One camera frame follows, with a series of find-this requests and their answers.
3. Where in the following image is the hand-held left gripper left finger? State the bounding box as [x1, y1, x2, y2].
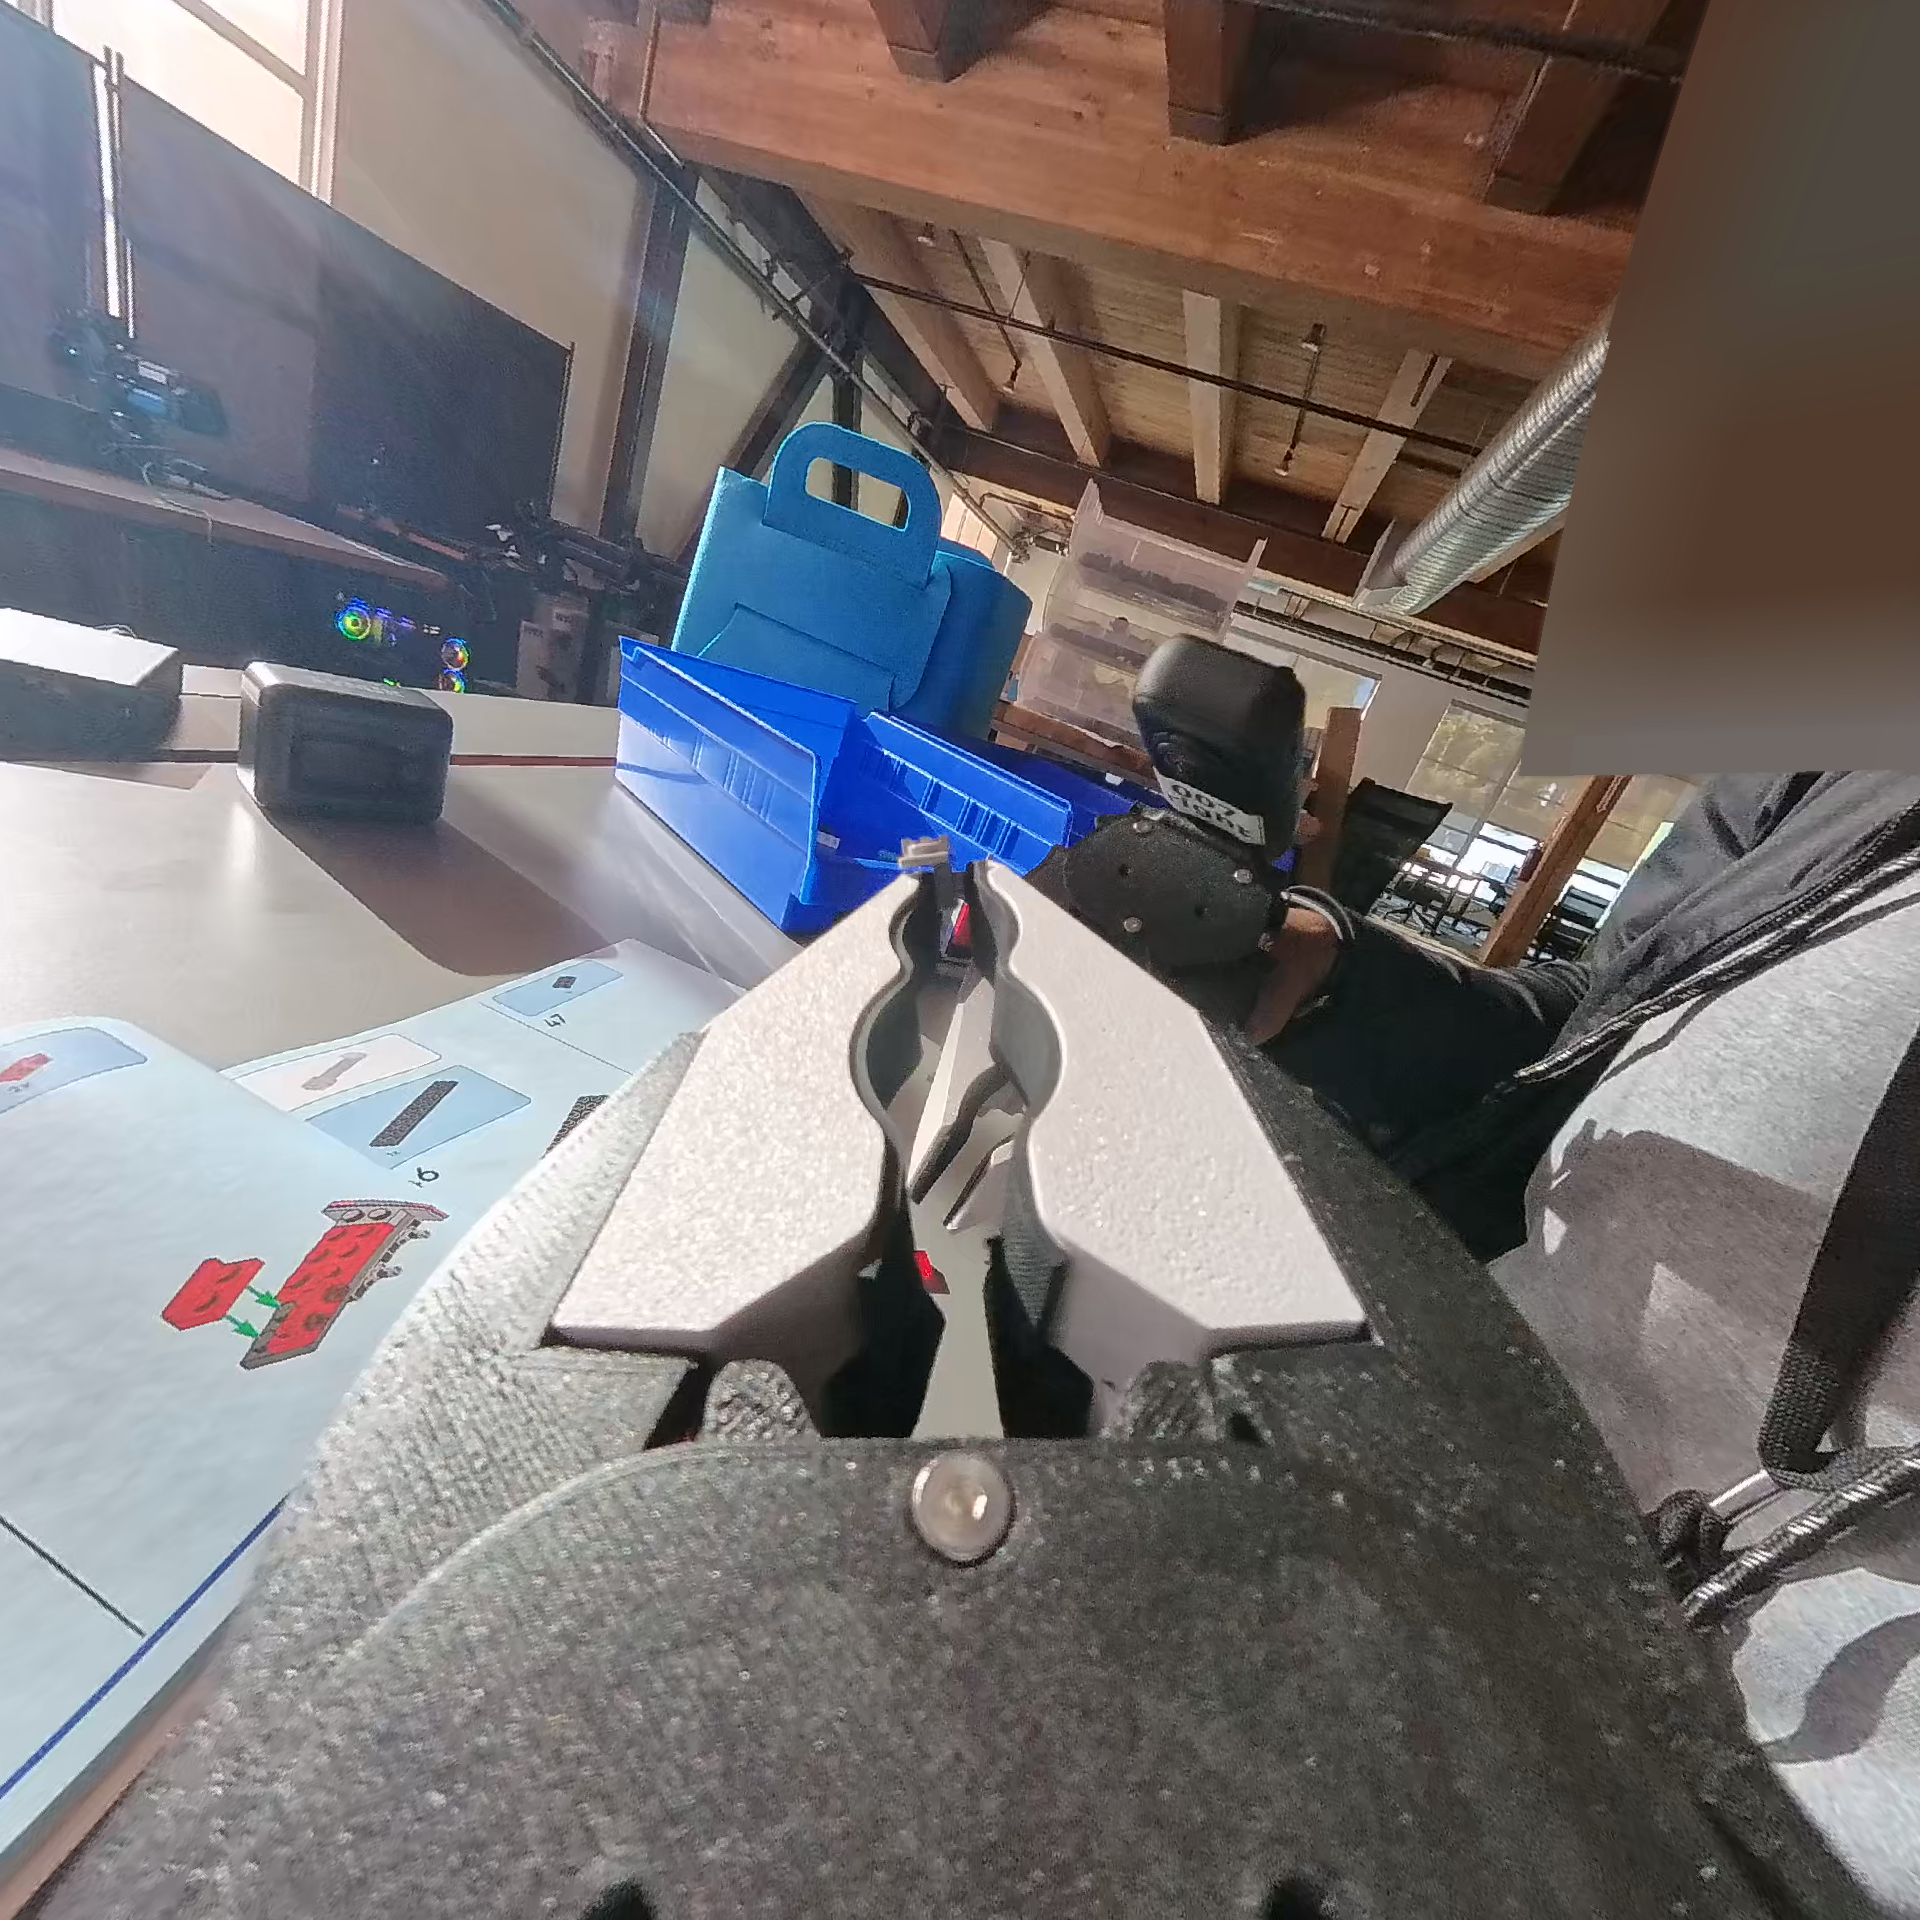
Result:
[549, 882, 928, 1369]

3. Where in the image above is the black ceiling pipe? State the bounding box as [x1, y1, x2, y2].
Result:
[854, 270, 1488, 454]

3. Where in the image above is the black robot arm with camera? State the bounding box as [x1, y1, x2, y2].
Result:
[48, 305, 231, 449]

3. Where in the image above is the wooden workbench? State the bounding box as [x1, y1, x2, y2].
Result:
[0, 438, 456, 597]

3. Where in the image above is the black webbing strap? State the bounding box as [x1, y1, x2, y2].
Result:
[1640, 1444, 1920, 1633]
[1751, 1017, 1920, 1481]

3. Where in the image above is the person's right forearm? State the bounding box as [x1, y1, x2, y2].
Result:
[1271, 901, 1595, 1192]

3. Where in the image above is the bright window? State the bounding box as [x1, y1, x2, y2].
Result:
[90, 0, 351, 202]

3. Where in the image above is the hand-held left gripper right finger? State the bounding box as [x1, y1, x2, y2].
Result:
[973, 859, 1374, 1393]

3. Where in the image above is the computer with rainbow fans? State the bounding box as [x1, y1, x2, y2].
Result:
[321, 586, 482, 696]

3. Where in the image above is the clear plastic drawer organizer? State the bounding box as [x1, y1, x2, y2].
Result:
[1018, 481, 1274, 740]

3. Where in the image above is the blue felt bag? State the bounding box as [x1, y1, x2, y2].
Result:
[671, 420, 1037, 740]

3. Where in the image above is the dark partition panel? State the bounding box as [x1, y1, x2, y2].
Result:
[0, 11, 579, 531]

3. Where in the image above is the blue plastic bin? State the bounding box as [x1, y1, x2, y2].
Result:
[613, 636, 1301, 924]

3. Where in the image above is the black mesh office chair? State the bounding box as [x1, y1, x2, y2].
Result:
[1325, 778, 1456, 922]

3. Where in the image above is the dark grey box device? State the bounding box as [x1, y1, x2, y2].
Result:
[239, 659, 458, 827]

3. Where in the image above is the light blue instruction booklet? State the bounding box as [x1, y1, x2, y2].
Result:
[0, 939, 749, 1809]

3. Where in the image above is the silver ventilation duct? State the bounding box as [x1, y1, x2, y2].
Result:
[1353, 320, 1616, 619]

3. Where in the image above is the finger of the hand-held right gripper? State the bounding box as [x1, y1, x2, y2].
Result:
[905, 981, 998, 1192]
[935, 1093, 1041, 1235]

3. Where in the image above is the person's right hand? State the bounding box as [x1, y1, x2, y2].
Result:
[1247, 893, 1346, 1048]

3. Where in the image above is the person's black jacket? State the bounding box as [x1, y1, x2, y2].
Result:
[1393, 769, 1920, 1264]

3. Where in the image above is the grey desk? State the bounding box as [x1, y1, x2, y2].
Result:
[0, 604, 819, 1920]

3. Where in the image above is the black power adapter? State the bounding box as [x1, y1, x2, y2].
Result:
[0, 605, 189, 761]

